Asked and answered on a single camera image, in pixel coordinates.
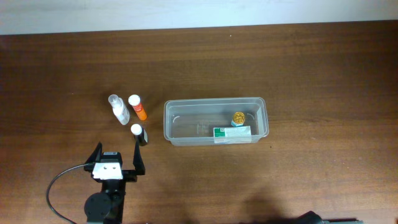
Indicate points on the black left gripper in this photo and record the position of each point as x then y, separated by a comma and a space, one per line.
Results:
131, 175

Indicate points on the white green medicine box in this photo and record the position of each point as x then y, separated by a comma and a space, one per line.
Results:
234, 135

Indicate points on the small jar gold lid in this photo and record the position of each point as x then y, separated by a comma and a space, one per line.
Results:
238, 119

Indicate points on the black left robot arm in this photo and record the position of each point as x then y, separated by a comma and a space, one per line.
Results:
107, 205

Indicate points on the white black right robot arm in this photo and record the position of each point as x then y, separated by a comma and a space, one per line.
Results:
313, 218

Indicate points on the clear plastic container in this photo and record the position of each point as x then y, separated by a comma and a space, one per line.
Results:
191, 122

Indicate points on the dark bottle white cap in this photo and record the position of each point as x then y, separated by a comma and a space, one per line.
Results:
140, 134

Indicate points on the white spray bottle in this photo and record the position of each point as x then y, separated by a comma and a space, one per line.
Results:
119, 109

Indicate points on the orange tablet tube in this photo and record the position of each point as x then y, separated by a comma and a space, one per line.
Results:
135, 102

